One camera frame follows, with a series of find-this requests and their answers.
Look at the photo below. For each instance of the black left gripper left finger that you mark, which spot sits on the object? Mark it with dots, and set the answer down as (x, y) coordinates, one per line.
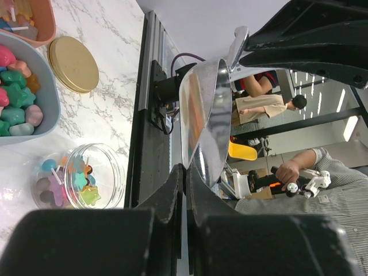
(135, 241)

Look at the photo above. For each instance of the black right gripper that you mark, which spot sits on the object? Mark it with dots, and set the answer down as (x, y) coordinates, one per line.
(324, 38)

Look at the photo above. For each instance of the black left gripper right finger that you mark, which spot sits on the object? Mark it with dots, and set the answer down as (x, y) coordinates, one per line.
(225, 242)

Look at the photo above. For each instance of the clear glass jar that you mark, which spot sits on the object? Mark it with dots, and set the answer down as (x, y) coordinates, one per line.
(89, 176)

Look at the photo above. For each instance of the silver metal scoop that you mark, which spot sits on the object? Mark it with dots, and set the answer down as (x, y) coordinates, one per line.
(205, 106)

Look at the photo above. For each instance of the blue tray of solid candies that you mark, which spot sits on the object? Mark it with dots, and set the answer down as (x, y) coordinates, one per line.
(30, 106)

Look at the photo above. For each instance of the peach tray of popsicle candies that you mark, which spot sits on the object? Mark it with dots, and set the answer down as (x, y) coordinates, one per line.
(31, 21)

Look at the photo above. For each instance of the person in beige shirt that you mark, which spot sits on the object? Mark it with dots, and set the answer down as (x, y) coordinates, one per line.
(248, 109)

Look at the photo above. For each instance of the person in striped shirt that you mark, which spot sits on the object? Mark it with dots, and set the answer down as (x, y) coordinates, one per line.
(321, 185)

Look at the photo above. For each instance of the gold jar lid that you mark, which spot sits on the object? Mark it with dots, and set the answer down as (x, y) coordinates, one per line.
(73, 64)

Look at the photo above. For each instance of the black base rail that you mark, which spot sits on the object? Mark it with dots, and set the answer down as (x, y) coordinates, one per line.
(151, 150)

